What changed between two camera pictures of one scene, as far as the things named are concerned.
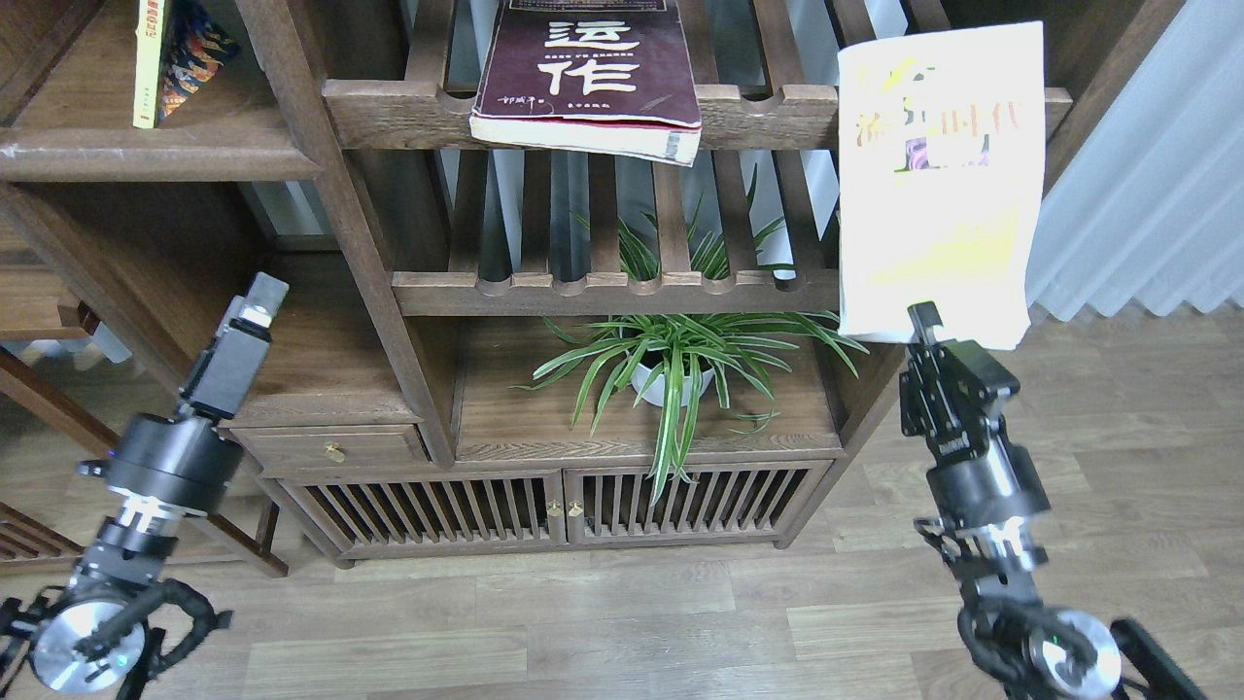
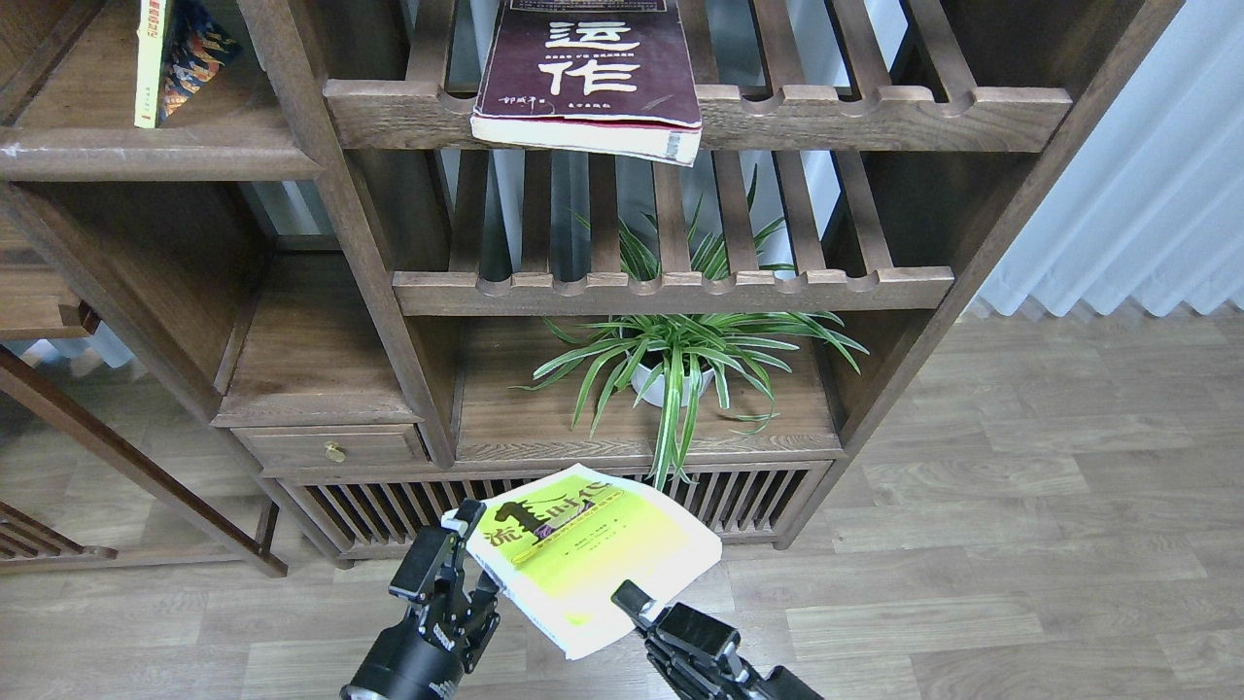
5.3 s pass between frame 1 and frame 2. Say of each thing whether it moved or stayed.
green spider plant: stayed
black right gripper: moved
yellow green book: moved
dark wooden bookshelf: stayed
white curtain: stayed
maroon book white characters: stayed
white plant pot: stayed
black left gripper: moved
